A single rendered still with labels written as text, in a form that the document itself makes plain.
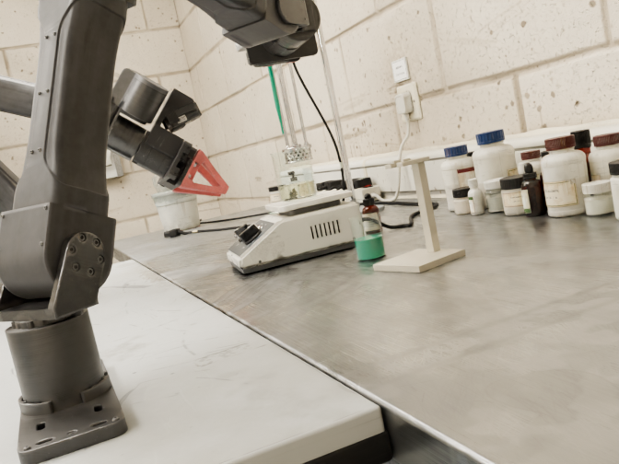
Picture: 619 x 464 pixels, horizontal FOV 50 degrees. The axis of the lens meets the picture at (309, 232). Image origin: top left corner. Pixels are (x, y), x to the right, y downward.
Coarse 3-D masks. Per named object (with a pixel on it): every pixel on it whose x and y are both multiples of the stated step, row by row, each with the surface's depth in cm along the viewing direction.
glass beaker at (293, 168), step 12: (276, 156) 103; (288, 156) 102; (300, 156) 102; (276, 168) 103; (288, 168) 102; (300, 168) 102; (312, 168) 105; (276, 180) 105; (288, 180) 102; (300, 180) 102; (312, 180) 104; (288, 192) 103; (300, 192) 103; (312, 192) 104
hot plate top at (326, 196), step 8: (320, 192) 112; (328, 192) 108; (336, 192) 104; (344, 192) 102; (352, 192) 103; (304, 200) 103; (312, 200) 101; (320, 200) 101; (328, 200) 101; (272, 208) 105; (280, 208) 100; (288, 208) 100; (296, 208) 100
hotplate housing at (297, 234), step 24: (264, 216) 111; (288, 216) 101; (312, 216) 100; (336, 216) 101; (264, 240) 99; (288, 240) 100; (312, 240) 101; (336, 240) 102; (240, 264) 98; (264, 264) 99
